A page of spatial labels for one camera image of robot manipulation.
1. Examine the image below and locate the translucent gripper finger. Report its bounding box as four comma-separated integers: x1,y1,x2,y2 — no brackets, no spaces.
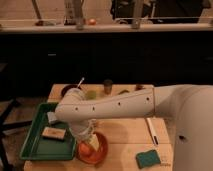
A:
78,141,86,149
88,133,100,151

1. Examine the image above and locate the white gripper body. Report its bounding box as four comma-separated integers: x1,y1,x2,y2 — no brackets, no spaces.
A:
71,121,94,141

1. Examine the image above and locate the red apple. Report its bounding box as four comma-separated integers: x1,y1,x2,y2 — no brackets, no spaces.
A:
80,144,92,156

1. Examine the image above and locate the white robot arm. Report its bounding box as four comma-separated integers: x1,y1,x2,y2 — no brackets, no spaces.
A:
55,84,213,171

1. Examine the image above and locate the red bowl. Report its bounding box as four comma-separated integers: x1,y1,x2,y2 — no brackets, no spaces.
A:
76,131,108,164

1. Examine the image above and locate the dark brown bowl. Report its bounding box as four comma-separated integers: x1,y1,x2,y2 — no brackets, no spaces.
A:
61,84,77,97

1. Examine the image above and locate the tan sponge block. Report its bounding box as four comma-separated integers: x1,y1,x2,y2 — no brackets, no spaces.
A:
42,127,66,140

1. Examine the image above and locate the green cup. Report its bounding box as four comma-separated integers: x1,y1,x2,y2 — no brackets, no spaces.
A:
86,90,96,100

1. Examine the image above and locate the green plastic tray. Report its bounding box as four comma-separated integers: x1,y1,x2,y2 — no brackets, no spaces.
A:
20,103,77,161

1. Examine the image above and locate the white spoon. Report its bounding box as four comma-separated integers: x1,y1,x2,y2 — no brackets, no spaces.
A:
77,77,85,88

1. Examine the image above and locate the green pepper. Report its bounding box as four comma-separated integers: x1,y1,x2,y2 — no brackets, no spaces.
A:
118,89,129,95

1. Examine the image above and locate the teal sponge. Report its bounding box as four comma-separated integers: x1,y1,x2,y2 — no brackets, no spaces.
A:
135,150,161,169

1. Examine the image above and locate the black chair base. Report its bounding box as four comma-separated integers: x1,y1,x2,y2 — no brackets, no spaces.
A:
0,98,33,171

